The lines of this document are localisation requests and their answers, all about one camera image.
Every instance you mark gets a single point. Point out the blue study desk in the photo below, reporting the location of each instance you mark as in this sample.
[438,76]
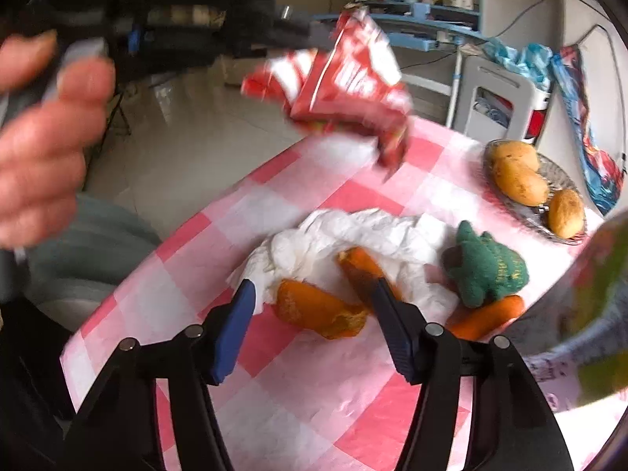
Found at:
[422,10]

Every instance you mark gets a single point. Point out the pale green bin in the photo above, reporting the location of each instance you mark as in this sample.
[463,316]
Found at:
[98,255]

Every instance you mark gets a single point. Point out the pink checked tablecloth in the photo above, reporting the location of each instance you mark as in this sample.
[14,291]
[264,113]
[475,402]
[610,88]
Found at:
[304,402]

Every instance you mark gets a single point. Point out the blue plastic bag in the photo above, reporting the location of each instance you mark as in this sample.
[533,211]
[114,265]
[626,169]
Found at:
[530,59]

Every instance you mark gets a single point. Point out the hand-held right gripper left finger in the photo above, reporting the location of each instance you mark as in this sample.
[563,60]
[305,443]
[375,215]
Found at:
[233,333]

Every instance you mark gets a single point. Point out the yellow mango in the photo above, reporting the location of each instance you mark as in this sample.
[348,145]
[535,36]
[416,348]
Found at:
[515,154]
[520,181]
[566,213]

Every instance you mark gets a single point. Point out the person's left hand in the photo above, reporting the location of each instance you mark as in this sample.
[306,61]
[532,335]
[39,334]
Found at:
[39,157]

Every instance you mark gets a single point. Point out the white storage cart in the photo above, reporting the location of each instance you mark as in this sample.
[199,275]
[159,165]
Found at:
[495,78]

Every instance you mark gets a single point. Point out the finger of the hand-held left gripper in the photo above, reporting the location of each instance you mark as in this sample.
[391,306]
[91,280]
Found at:
[294,29]

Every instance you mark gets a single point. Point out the orange peel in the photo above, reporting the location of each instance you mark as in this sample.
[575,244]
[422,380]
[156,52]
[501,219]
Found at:
[319,309]
[360,267]

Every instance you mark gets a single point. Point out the orange carrot toy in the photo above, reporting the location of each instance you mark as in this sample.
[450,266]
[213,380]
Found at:
[490,314]

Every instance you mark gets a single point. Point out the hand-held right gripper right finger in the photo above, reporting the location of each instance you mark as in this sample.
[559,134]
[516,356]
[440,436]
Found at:
[395,338]

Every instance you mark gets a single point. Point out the milk carton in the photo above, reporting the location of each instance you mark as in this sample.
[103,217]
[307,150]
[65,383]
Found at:
[603,304]

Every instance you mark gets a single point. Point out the white paper towel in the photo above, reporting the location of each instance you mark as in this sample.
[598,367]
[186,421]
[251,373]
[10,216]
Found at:
[343,235]

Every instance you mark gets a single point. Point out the red snack bag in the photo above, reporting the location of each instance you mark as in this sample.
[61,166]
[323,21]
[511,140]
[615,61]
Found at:
[343,88]

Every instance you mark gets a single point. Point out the green plush toy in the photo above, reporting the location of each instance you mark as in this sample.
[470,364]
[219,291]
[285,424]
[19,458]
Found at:
[490,265]

